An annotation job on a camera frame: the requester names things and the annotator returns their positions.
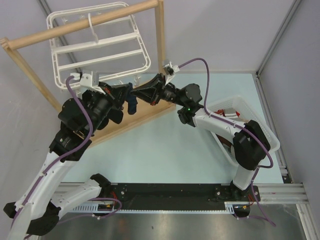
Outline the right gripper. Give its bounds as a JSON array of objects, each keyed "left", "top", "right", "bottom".
[{"left": 130, "top": 73, "right": 187, "bottom": 107}]

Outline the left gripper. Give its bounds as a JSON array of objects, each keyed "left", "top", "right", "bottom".
[{"left": 84, "top": 81, "right": 130, "bottom": 135}]

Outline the dark blue sock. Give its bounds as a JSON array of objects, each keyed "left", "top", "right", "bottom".
[{"left": 125, "top": 82, "right": 138, "bottom": 115}]

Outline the black sock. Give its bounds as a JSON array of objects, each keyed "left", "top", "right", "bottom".
[{"left": 97, "top": 107, "right": 124, "bottom": 130}]

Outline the white plastic clip hanger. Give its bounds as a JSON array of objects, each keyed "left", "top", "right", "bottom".
[{"left": 49, "top": 14, "right": 151, "bottom": 90}]

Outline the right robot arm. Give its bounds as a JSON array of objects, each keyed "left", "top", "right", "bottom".
[{"left": 131, "top": 73, "right": 271, "bottom": 201}]

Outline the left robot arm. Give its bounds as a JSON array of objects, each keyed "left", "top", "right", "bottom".
[{"left": 3, "top": 83, "right": 137, "bottom": 240}]

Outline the wooden hanging rack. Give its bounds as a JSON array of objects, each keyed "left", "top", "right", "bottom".
[{"left": 0, "top": 0, "right": 176, "bottom": 145}]

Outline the red white striped sock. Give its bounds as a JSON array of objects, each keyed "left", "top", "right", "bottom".
[{"left": 215, "top": 108, "right": 240, "bottom": 119}]

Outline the white plastic basket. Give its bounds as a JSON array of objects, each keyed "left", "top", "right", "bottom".
[{"left": 206, "top": 95, "right": 281, "bottom": 167}]

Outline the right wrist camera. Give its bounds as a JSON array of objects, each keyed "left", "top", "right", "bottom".
[{"left": 162, "top": 59, "right": 180, "bottom": 84}]

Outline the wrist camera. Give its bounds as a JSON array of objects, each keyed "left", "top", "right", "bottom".
[
  {"left": 162, "top": 59, "right": 180, "bottom": 84},
  {"left": 70, "top": 70, "right": 99, "bottom": 91}
]

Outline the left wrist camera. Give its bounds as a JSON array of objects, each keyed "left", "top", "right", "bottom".
[{"left": 70, "top": 70, "right": 99, "bottom": 91}]

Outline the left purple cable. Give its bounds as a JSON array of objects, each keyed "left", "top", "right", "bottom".
[{"left": 9, "top": 74, "right": 94, "bottom": 238}]

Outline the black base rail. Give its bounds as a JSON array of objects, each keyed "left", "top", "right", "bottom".
[{"left": 59, "top": 182, "right": 306, "bottom": 216}]

